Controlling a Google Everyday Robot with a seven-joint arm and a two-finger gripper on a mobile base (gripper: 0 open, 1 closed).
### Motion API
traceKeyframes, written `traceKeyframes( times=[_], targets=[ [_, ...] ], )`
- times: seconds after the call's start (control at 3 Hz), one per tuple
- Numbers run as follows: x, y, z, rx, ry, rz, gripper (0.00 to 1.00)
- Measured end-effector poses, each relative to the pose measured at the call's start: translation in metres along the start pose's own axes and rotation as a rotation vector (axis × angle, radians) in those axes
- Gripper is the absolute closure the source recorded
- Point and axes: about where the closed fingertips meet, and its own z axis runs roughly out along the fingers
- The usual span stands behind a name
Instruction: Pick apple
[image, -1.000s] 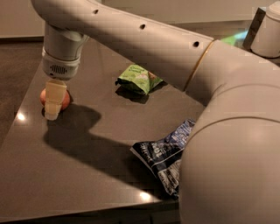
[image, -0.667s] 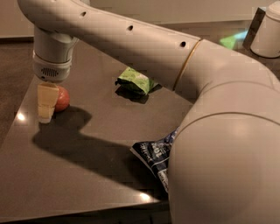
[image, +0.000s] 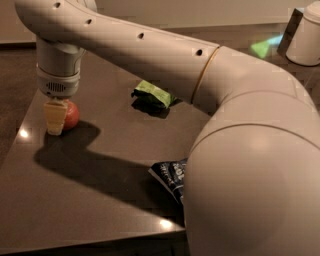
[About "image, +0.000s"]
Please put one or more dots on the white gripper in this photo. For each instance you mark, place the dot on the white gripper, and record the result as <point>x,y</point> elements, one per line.
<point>59,84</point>

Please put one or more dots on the red apple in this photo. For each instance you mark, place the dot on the red apple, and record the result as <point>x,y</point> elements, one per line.
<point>72,116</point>

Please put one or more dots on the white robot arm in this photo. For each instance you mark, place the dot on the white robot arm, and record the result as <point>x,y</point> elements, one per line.
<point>252,186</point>

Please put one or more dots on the green snack bag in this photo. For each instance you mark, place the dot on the green snack bag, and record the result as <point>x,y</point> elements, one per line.
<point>153,95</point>

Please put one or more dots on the blue chip bag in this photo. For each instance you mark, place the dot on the blue chip bag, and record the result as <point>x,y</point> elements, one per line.
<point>170,175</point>

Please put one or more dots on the white cylindrical container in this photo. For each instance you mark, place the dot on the white cylindrical container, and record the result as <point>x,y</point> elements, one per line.
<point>305,45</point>

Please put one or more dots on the dark box in background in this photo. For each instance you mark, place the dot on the dark box in background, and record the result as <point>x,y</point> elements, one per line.
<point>290,31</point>

